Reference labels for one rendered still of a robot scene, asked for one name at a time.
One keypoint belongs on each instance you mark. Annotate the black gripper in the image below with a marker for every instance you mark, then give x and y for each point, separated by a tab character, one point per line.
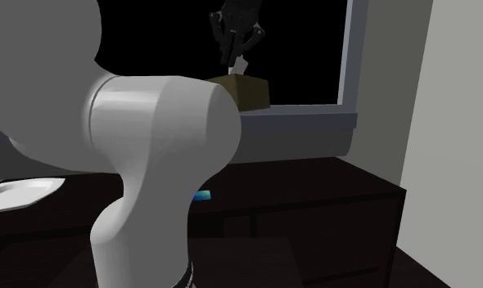
240	14

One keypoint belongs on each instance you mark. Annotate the white tissue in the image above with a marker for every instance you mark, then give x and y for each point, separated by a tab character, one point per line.
238	67

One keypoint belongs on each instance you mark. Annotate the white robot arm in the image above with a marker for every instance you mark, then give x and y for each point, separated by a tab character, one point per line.
145	131

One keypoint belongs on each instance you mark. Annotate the brown tissue box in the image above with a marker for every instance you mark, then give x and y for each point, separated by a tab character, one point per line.
251	93

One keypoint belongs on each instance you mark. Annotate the grey framed window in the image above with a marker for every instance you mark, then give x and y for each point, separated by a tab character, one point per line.
348	63

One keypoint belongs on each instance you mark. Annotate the small blue flat object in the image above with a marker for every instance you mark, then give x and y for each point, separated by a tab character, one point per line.
202	195

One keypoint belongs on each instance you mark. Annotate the dark wooden cabinet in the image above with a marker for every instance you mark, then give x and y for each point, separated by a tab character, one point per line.
325	199

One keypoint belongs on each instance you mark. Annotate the white plate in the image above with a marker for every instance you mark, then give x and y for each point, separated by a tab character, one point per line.
16	194

